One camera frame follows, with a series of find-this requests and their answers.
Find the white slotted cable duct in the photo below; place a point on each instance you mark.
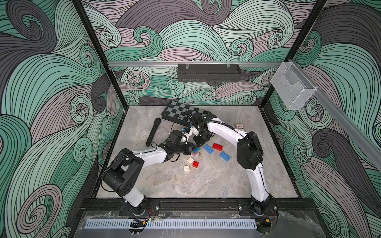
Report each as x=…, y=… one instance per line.
x=174, y=224

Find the red long lego brick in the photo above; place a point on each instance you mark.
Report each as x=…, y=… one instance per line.
x=217, y=147

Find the playing card box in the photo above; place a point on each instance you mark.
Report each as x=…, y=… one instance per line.
x=239, y=126

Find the black green chessboard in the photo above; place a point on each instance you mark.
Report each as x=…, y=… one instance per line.
x=177, y=113

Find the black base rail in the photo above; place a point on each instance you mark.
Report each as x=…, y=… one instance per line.
x=165, y=206

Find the clear plastic wall bin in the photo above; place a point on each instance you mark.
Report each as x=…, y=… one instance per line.
x=292, y=85

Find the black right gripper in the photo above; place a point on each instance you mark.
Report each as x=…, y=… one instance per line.
x=201, y=142

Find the black wall tray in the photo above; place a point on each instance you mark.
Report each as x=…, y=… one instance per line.
x=207, y=72

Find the black microphone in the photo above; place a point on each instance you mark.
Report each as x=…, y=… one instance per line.
x=156, y=124

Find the light blue long lego brick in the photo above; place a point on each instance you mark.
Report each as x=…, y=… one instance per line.
x=209, y=149

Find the red square lego brick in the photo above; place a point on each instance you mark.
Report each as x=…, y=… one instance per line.
x=195, y=164

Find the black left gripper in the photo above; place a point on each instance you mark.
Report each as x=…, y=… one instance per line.
x=188, y=149

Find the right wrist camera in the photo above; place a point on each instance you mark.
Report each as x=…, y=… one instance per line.
x=194, y=127

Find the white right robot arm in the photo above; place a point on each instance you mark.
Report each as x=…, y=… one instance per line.
x=249, y=155

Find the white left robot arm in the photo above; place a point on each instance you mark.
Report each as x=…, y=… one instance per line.
x=122, y=174

